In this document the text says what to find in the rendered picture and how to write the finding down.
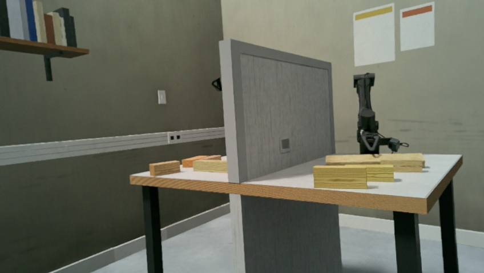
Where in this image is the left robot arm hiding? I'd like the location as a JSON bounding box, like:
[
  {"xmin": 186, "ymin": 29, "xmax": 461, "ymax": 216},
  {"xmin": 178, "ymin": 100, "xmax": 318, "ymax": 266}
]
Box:
[{"xmin": 354, "ymin": 73, "xmax": 400, "ymax": 155}]

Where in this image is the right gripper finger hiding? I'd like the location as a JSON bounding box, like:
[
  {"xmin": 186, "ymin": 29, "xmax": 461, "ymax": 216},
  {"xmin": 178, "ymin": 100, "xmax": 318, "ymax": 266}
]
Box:
[{"xmin": 211, "ymin": 78, "xmax": 221, "ymax": 91}]

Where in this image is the grey panel wall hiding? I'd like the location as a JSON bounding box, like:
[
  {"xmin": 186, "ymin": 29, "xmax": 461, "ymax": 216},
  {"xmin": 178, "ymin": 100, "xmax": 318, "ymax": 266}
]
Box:
[{"xmin": 219, "ymin": 39, "xmax": 342, "ymax": 273}]

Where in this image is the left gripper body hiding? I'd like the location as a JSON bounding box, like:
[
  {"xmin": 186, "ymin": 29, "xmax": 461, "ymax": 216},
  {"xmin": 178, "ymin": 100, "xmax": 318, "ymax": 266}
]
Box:
[{"xmin": 361, "ymin": 131, "xmax": 395, "ymax": 155}]

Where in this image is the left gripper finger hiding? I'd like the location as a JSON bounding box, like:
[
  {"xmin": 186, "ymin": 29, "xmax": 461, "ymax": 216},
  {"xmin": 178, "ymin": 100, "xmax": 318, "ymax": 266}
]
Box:
[{"xmin": 361, "ymin": 135, "xmax": 380, "ymax": 151}]

